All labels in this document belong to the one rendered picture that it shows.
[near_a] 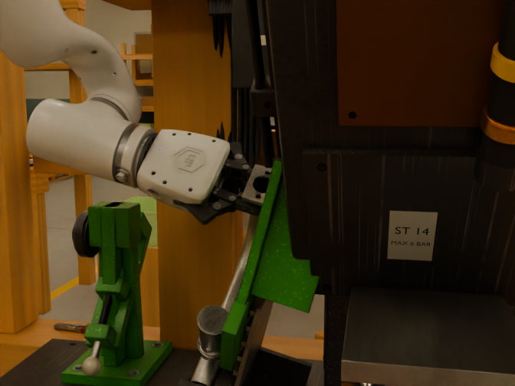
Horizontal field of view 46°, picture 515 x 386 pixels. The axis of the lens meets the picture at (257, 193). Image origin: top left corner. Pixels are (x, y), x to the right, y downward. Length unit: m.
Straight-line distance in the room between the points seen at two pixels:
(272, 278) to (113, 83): 0.37
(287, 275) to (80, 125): 0.34
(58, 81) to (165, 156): 11.57
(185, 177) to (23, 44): 0.24
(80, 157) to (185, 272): 0.37
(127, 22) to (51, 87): 1.97
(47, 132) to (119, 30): 10.99
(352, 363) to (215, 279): 0.62
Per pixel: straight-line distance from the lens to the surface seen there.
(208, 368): 0.80
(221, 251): 1.09
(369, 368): 0.52
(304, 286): 0.70
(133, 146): 0.80
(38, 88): 12.58
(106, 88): 0.90
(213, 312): 0.72
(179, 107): 1.07
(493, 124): 0.50
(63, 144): 0.84
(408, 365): 0.52
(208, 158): 0.79
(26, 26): 0.77
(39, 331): 1.31
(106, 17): 11.95
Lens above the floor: 1.34
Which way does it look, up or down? 9 degrees down
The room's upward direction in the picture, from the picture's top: straight up
